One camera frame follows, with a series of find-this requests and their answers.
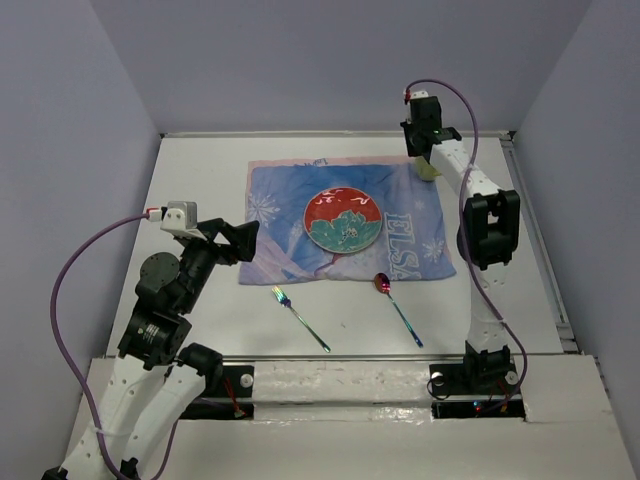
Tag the yellow-green ceramic mug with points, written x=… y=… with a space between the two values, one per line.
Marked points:
x=425 y=170

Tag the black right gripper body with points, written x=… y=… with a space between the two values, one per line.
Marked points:
x=410 y=130

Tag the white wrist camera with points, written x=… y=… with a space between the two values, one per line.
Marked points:
x=179 y=218
x=410 y=95

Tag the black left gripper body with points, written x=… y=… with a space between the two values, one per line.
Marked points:
x=200 y=255

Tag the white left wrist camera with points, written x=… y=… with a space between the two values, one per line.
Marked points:
x=179 y=218

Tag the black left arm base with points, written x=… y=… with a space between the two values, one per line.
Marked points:
x=228 y=398

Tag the iridescent rainbow metal spoon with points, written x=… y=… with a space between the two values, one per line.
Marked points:
x=383 y=285

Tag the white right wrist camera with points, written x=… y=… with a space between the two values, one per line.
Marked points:
x=410 y=95

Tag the blue Elsa cloth placemat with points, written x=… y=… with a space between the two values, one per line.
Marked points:
x=411 y=246

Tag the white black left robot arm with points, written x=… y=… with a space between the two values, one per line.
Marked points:
x=155 y=376

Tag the iridescent rainbow metal fork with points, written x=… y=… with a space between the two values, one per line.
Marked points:
x=284 y=300

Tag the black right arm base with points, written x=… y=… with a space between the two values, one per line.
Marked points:
x=454 y=397

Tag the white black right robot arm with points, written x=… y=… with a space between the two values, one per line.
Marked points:
x=488 y=235

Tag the red teal floral plate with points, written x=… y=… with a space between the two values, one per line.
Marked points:
x=342 y=220

